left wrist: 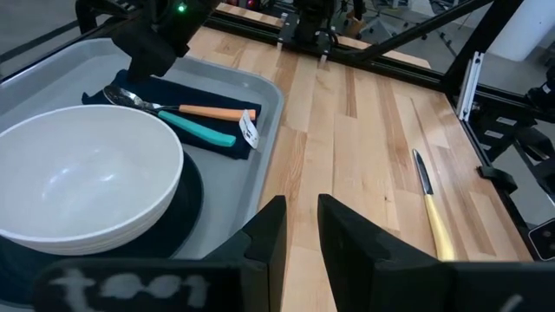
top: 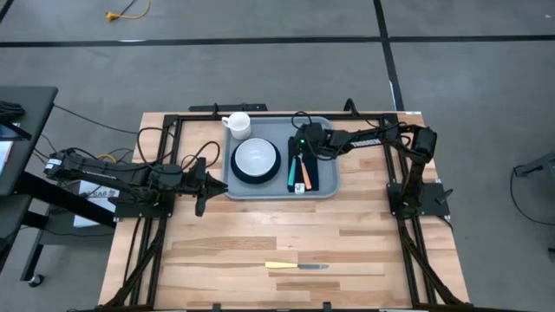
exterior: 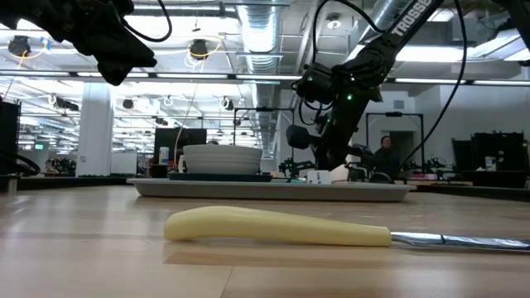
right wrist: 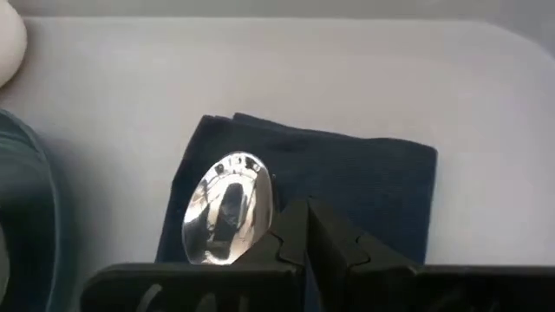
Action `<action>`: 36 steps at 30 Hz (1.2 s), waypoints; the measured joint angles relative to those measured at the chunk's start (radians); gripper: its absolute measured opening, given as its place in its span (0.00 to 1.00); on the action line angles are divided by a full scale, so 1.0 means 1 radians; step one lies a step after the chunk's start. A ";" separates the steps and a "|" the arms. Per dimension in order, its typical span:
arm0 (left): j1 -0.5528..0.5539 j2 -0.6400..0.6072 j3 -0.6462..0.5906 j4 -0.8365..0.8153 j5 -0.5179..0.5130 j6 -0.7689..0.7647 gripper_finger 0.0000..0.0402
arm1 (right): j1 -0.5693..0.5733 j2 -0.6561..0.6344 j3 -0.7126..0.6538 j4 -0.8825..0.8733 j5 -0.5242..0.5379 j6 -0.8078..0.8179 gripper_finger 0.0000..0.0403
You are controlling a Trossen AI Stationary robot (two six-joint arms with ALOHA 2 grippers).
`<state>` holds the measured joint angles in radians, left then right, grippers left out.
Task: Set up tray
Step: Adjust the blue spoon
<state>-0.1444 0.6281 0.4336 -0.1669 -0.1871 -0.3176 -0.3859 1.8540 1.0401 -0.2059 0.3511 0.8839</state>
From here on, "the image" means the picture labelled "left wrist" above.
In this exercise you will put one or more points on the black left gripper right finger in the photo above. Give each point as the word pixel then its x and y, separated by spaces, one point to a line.
pixel 373 277

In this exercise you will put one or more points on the white ceramic bowl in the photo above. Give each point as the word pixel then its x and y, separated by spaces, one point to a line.
pixel 86 182

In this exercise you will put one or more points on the white round pillar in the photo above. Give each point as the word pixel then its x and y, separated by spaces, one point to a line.
pixel 524 30

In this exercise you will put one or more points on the dark round plate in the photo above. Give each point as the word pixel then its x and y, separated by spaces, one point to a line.
pixel 186 208

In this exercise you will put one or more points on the silver corner bracket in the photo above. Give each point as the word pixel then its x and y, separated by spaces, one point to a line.
pixel 470 86

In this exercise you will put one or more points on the small black table camera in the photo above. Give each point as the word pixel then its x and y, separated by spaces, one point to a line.
pixel 544 238

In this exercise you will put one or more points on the person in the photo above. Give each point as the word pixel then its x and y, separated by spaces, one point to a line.
pixel 356 27

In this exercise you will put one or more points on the black labelled control box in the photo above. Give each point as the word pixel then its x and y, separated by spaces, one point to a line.
pixel 520 134

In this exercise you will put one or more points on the dark blue cloth napkin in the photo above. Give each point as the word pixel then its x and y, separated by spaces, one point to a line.
pixel 208 93

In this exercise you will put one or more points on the grey plastic tray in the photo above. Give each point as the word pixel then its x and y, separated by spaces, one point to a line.
pixel 225 186

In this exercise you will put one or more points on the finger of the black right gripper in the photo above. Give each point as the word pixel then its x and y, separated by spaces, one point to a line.
pixel 147 52

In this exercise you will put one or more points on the black aluminium table frame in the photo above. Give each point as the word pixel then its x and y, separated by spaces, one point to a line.
pixel 479 39

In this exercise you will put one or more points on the black rail clip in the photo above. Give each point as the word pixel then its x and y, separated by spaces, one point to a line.
pixel 498 178

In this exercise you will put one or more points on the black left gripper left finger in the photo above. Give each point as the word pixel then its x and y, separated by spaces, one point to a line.
pixel 264 268

